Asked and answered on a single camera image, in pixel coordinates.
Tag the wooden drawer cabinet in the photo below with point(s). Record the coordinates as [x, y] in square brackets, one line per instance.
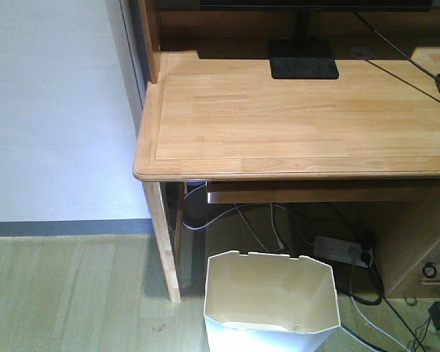
[408, 248]

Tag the white power strip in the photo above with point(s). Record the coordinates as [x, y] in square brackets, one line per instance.
[346, 252]

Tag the white plastic trash bin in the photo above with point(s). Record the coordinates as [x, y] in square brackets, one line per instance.
[269, 302]

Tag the light wooden desk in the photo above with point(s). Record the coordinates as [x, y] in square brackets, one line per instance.
[214, 113]

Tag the black monitor with stand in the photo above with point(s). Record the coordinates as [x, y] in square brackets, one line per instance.
[302, 57]

